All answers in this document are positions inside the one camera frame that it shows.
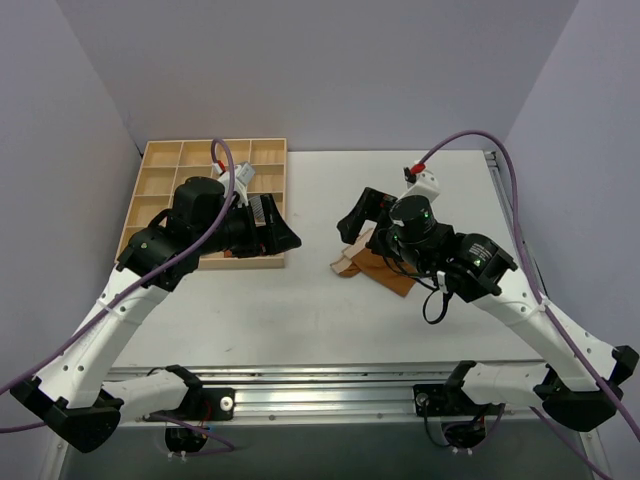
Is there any brown underwear cream waistband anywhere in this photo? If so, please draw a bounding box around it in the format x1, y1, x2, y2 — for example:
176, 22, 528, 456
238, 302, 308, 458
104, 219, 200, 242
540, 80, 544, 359
330, 228, 415, 297

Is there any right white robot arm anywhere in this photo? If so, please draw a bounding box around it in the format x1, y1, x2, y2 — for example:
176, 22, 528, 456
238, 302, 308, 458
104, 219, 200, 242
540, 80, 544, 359
337, 188, 639, 432

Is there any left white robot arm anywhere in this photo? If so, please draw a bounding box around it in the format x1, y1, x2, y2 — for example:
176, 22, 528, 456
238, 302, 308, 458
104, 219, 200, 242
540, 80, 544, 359
9, 176, 302, 453

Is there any wooden compartment tray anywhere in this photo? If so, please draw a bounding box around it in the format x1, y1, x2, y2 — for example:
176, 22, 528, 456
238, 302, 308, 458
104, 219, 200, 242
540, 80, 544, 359
117, 138, 288, 253

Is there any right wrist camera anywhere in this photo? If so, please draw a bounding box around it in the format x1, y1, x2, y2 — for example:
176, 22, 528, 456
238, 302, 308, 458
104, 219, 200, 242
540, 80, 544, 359
401, 163, 441, 203

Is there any aluminium rail frame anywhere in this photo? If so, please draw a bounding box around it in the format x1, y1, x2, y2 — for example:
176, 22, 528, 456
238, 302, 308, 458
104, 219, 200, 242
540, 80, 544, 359
39, 149, 616, 480

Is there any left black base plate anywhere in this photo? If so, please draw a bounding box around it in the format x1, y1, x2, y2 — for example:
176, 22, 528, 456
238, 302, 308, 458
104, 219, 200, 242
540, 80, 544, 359
148, 387, 236, 423

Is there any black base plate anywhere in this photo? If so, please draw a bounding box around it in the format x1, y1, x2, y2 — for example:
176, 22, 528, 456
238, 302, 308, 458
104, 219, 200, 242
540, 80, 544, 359
148, 387, 236, 423
412, 383, 500, 418

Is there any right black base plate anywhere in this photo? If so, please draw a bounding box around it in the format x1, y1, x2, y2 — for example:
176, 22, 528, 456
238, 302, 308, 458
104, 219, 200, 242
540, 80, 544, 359
412, 383, 500, 418

